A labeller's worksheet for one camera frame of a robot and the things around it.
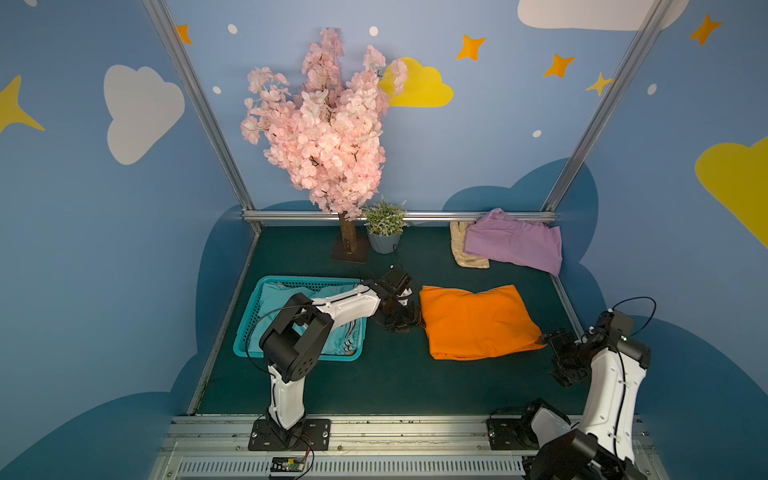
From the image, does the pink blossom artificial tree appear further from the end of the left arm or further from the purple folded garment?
the purple folded garment

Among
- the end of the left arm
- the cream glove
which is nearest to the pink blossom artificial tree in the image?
the end of the left arm

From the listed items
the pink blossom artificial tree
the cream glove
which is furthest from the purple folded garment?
the pink blossom artificial tree

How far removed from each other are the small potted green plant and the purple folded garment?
0.30 metres

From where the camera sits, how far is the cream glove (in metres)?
1.13

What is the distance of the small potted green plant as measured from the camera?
40.7 inches

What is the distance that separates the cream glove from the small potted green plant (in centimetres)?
24

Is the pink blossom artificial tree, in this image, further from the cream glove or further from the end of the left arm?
the cream glove

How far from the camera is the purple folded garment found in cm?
112
